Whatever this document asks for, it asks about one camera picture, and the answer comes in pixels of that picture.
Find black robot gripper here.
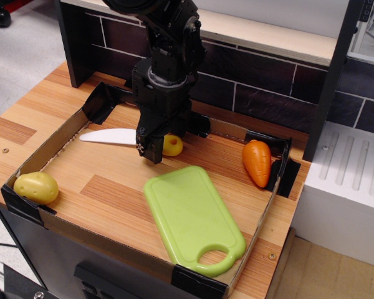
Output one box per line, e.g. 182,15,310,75
132,59,194,164

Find toy knife yellow handle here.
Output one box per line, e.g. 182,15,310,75
79,128,184,156

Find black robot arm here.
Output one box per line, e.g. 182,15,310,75
106,1,206,164

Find green plastic cutting board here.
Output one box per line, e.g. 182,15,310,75
143,166,246,277

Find cardboard fence with black tape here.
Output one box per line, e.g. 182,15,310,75
2,82,307,298

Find orange toy carrot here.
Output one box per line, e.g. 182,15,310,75
242,140,272,188

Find yellow toy potato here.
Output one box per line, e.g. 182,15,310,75
13,172,59,205

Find white toy sink drainboard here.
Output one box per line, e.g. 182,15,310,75
292,122,374,265

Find black chair caster wheel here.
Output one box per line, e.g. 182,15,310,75
0,0,12,28

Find black shelf frame with tiles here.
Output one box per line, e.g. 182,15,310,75
55,1,374,160

